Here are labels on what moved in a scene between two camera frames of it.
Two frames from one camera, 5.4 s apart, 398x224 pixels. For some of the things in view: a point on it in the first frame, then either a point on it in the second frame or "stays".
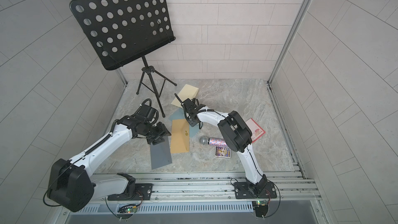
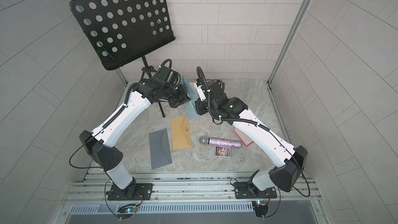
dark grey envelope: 160,154 stays
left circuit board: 126,212 stays
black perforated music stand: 123,25 stays
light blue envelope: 179,114 to 190,107
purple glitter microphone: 205,140 stays
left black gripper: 163,130 to 184,98
